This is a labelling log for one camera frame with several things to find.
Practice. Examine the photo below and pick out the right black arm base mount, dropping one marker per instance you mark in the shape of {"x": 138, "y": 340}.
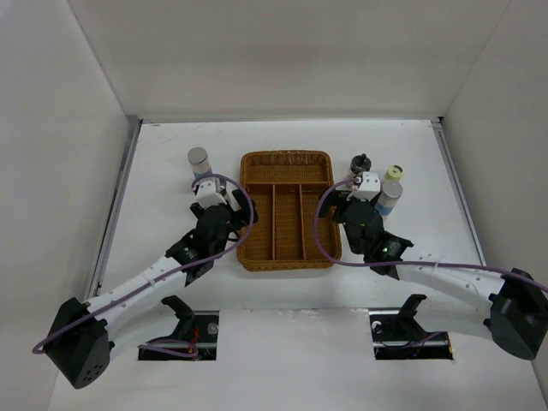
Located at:
{"x": 406, "y": 325}

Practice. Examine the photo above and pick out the blue-label jar silver lid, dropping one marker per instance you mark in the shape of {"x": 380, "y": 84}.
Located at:
{"x": 200, "y": 164}

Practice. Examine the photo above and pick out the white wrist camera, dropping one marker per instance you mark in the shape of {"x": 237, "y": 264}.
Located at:
{"x": 367, "y": 187}
{"x": 208, "y": 194}

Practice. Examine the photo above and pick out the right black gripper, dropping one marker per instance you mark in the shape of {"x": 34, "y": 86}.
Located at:
{"x": 337, "y": 199}

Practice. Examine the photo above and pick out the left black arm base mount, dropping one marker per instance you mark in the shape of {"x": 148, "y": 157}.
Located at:
{"x": 183, "y": 313}

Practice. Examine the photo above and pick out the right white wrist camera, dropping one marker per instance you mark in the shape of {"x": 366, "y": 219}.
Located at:
{"x": 367, "y": 187}

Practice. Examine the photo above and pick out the shaker with black knob lid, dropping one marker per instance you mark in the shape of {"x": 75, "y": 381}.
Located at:
{"x": 359, "y": 164}

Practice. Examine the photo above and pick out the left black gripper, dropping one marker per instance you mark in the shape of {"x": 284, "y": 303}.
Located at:
{"x": 244, "y": 214}

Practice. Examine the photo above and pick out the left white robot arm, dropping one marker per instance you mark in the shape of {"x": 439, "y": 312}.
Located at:
{"x": 146, "y": 312}

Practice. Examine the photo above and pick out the brown wicker divided tray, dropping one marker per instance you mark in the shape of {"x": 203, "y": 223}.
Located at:
{"x": 286, "y": 187}

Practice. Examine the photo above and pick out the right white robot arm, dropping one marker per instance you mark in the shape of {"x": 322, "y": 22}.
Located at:
{"x": 506, "y": 307}

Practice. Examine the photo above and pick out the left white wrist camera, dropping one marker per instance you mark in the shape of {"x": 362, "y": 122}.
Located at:
{"x": 208, "y": 194}

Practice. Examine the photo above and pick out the shaker with round glass lid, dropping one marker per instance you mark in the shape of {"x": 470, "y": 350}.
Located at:
{"x": 221, "y": 185}

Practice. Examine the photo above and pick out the yellow lid spice jar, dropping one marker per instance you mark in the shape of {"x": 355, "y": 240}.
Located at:
{"x": 393, "y": 173}

